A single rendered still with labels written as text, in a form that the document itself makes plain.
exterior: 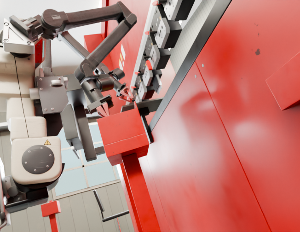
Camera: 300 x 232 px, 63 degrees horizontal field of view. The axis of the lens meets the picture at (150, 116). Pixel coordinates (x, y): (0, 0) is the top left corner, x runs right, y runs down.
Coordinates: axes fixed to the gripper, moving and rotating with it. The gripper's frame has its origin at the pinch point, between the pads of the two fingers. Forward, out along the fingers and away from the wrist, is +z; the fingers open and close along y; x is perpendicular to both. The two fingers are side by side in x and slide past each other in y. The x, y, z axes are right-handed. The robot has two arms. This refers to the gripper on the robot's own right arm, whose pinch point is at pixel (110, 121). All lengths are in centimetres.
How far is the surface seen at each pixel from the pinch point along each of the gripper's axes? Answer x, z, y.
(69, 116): 136, -76, -19
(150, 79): 47, -29, 40
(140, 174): 2.8, 23.1, -0.2
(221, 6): -46, 4, 33
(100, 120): -4.6, -0.4, -3.3
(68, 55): 308, -272, 26
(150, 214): 3.0, 37.0, -4.6
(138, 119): -4.6, 6.5, 8.9
